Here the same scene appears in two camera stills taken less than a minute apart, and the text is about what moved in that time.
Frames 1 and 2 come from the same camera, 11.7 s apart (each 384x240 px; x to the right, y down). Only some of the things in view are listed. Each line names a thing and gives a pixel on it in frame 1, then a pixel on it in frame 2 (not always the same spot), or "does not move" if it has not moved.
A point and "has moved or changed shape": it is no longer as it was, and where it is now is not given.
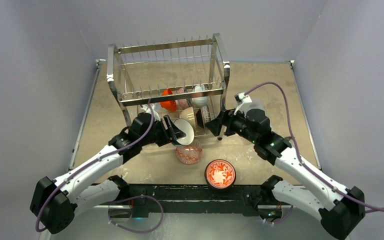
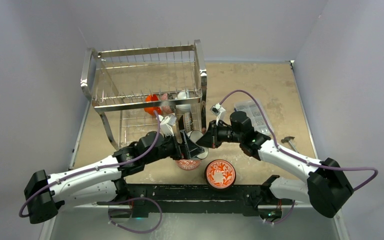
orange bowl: (171, 105) -> (150, 110)
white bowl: (199, 101) -> (182, 108)
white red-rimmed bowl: (186, 126) -> (195, 135)
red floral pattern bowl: (220, 174) does not move
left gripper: (174, 133) -> (192, 149)
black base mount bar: (193, 199) does not move
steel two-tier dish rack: (185, 78) has moved or changed shape
